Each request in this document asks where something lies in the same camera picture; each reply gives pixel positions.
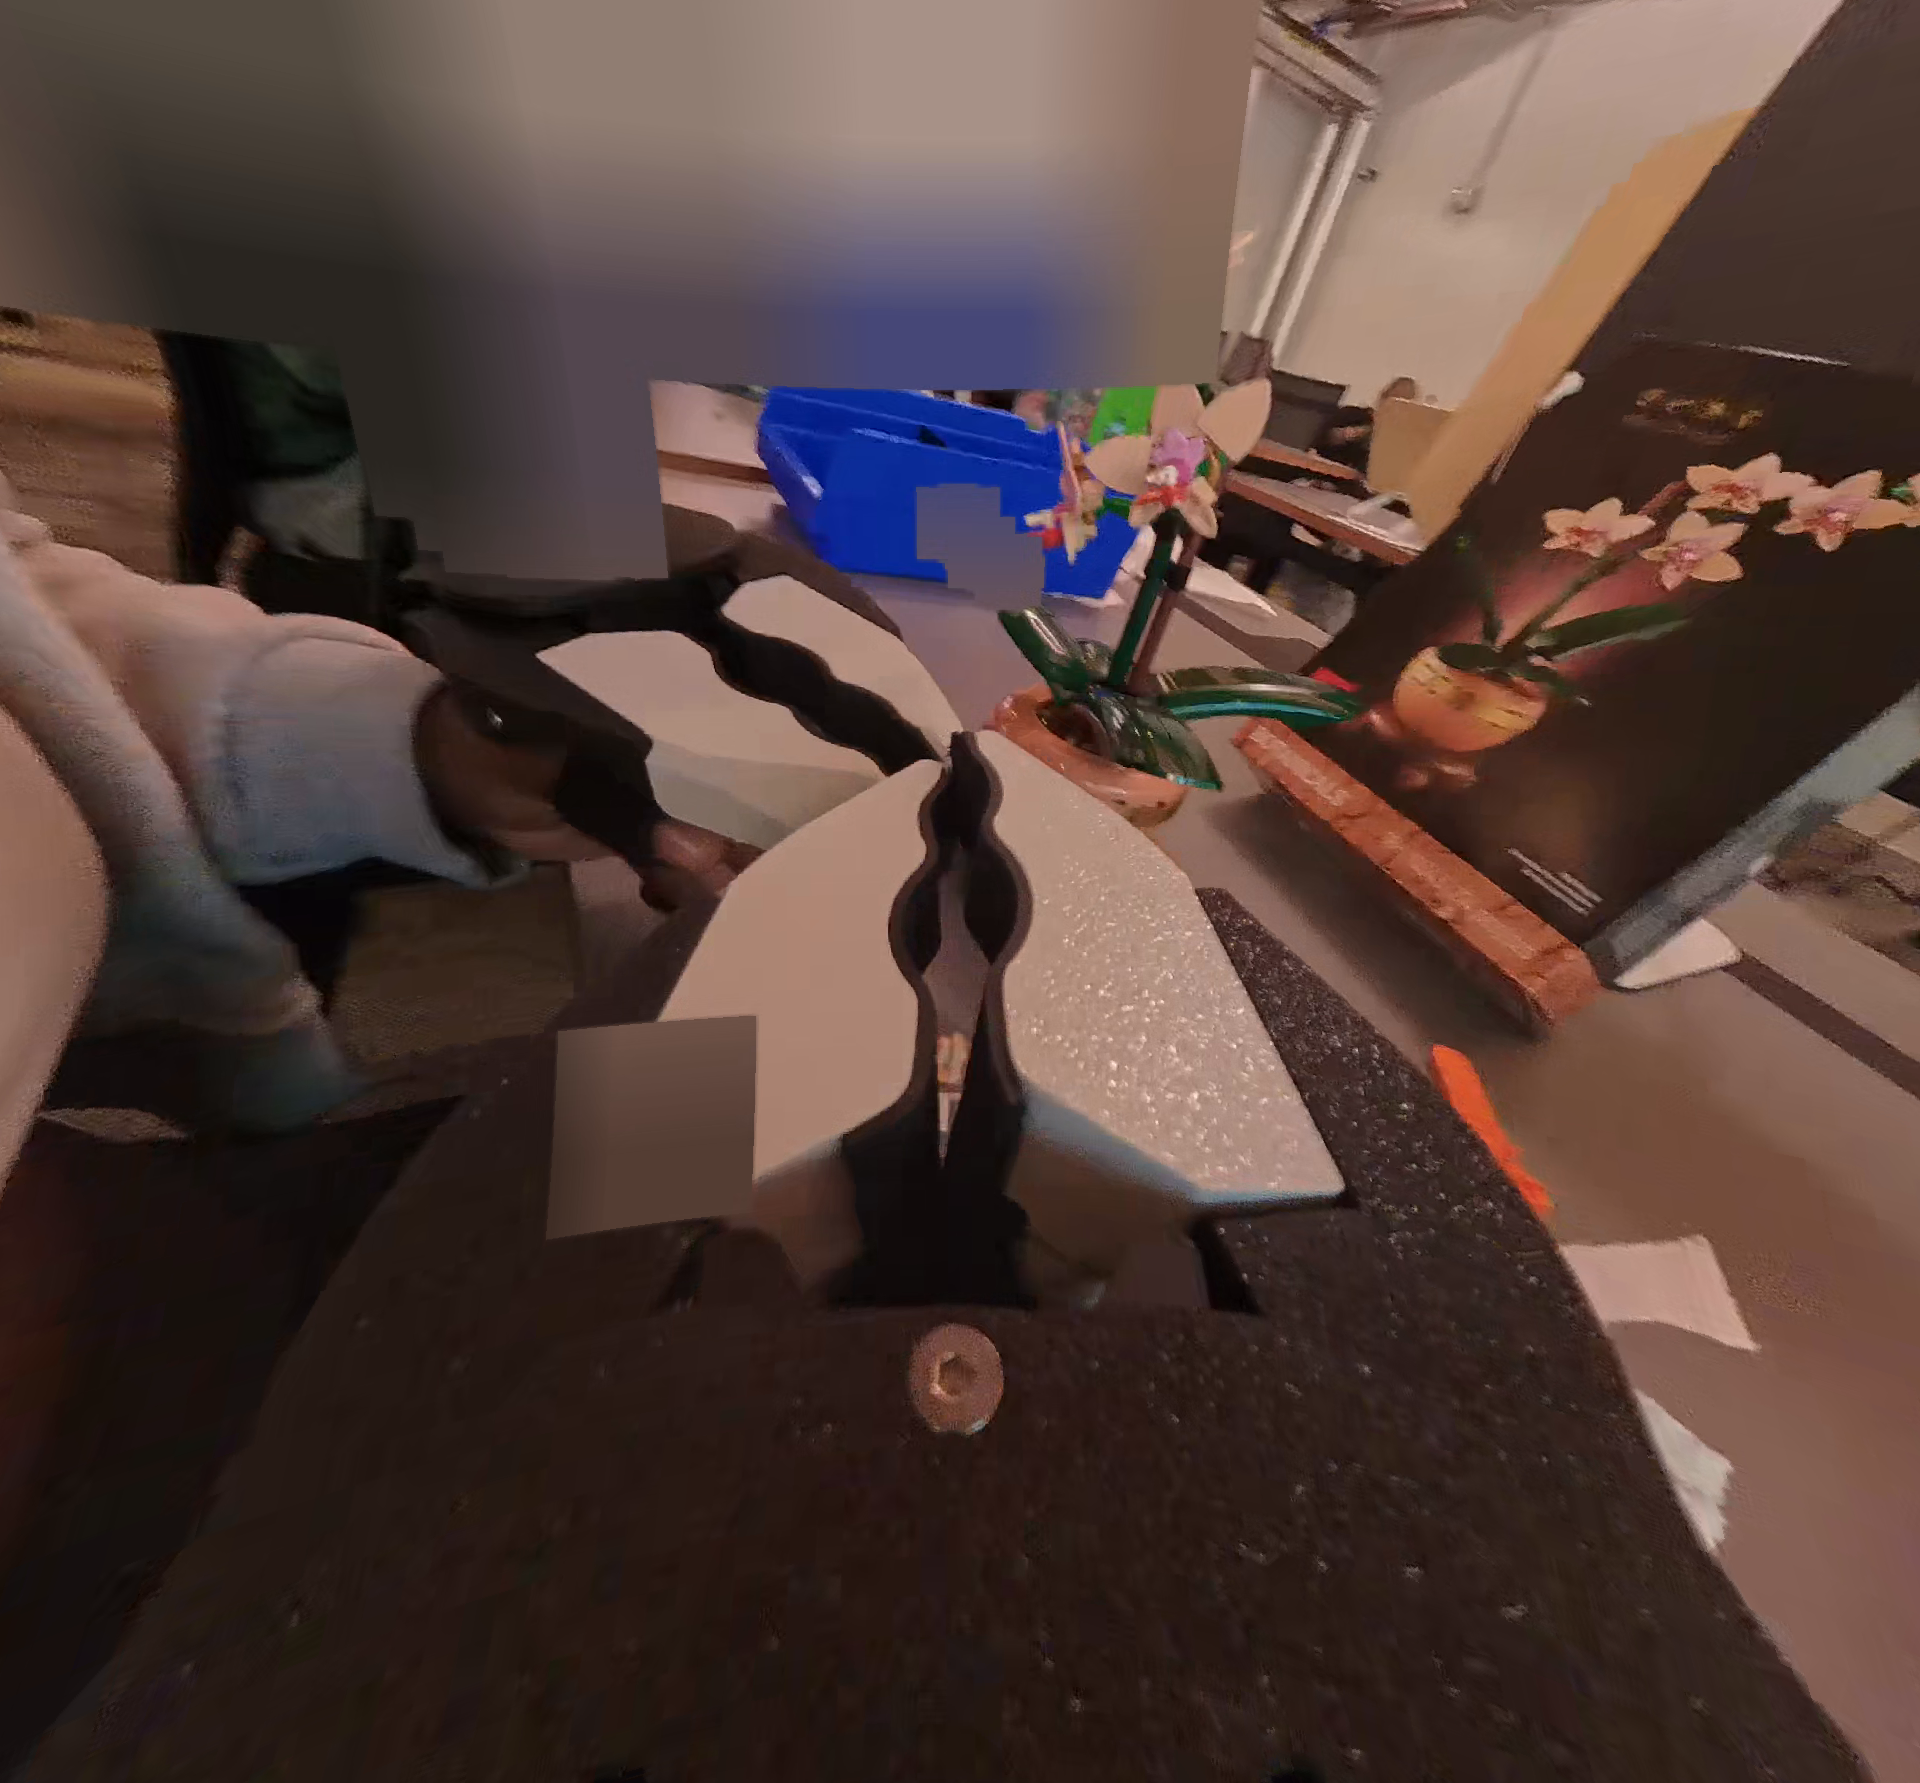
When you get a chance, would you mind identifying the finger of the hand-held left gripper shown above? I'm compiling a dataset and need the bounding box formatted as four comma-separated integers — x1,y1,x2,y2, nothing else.
716,575,966,765
535,635,902,847

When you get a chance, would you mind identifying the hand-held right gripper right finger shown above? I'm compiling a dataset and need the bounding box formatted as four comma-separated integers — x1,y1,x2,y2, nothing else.
951,729,1348,1297

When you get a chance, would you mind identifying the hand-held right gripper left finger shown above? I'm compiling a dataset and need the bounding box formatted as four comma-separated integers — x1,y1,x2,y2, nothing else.
660,739,970,1297

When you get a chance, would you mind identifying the person's left forearm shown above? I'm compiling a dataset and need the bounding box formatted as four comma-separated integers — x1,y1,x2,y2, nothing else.
0,508,528,1139

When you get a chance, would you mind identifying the grey desk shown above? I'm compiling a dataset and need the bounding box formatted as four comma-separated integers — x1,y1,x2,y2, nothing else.
652,456,1920,1783

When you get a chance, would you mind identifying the person's left hand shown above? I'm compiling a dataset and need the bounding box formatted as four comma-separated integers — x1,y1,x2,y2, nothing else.
416,679,756,911

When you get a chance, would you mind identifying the blue plastic bin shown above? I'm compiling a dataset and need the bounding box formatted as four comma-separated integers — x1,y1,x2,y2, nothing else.
756,388,1146,603

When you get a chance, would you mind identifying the brick orchid plant model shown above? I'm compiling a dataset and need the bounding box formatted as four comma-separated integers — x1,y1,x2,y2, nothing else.
982,380,1369,827

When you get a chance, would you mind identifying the dark cloth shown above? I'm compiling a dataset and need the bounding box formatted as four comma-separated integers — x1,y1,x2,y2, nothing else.
155,332,369,577

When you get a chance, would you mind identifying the orange brick separator tool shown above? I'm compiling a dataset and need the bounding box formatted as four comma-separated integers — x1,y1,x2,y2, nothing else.
1427,1045,1557,1221

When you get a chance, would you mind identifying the white paper scrap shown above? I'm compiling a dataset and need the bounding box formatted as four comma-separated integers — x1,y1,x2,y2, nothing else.
1559,1235,1760,1353
1632,1389,1738,1547

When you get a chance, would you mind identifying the black orchid picture box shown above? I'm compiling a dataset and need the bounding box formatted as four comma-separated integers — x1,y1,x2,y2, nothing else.
1236,340,1920,1037

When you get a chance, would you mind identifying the tan cardboard panel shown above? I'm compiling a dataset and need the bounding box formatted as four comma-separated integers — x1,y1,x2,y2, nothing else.
1405,110,1760,532

